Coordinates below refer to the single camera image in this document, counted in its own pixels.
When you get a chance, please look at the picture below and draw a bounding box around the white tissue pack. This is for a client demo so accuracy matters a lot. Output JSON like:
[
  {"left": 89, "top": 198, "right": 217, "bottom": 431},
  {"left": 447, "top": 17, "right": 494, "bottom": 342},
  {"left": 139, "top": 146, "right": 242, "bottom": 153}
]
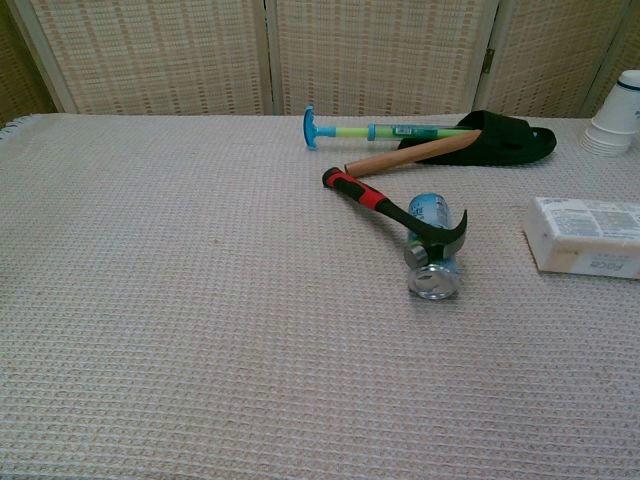
[{"left": 521, "top": 195, "right": 640, "bottom": 281}]

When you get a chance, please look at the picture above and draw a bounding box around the red black claw hammer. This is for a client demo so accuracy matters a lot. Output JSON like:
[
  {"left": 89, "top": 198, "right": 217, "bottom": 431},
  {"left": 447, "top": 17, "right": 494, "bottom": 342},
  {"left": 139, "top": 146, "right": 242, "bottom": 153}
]
[{"left": 321, "top": 166, "right": 470, "bottom": 268}]

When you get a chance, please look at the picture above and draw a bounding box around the blue green toy pump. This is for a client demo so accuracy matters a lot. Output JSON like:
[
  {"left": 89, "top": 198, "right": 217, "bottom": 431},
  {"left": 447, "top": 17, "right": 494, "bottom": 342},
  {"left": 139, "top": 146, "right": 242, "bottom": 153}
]
[{"left": 302, "top": 104, "right": 482, "bottom": 152}]

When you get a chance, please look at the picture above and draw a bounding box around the wooden stick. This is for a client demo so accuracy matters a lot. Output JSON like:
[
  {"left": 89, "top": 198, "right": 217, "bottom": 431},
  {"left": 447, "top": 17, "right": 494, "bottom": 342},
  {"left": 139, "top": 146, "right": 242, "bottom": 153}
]
[{"left": 344, "top": 128, "right": 484, "bottom": 179}]

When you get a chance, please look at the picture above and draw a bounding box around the blue drink can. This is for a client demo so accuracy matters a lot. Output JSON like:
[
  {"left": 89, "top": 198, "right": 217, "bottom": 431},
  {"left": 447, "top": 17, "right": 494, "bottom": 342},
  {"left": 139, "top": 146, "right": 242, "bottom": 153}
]
[{"left": 405, "top": 192, "right": 463, "bottom": 302}]

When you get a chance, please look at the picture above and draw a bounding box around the beige woven tablecloth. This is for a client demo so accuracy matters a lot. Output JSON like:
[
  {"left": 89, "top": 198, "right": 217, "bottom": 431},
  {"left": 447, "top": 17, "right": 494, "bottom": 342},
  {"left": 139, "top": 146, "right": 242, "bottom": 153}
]
[{"left": 0, "top": 112, "right": 640, "bottom": 480}]

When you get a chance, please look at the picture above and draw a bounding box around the black slipper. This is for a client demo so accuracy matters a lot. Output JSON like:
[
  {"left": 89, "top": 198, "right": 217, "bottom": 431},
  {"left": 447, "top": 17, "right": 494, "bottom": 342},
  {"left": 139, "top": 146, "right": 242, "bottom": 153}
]
[{"left": 397, "top": 109, "right": 558, "bottom": 168}]

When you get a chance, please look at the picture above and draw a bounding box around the rattan folding screen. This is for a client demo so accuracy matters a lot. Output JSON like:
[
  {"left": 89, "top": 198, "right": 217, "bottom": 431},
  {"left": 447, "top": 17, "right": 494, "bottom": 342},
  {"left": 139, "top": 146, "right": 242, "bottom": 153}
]
[{"left": 0, "top": 0, "right": 640, "bottom": 121}]

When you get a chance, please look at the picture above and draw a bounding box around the white paper cup stack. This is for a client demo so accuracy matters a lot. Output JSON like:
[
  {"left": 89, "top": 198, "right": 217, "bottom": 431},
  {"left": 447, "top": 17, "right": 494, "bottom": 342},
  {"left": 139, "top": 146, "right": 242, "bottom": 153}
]
[{"left": 580, "top": 69, "right": 640, "bottom": 158}]

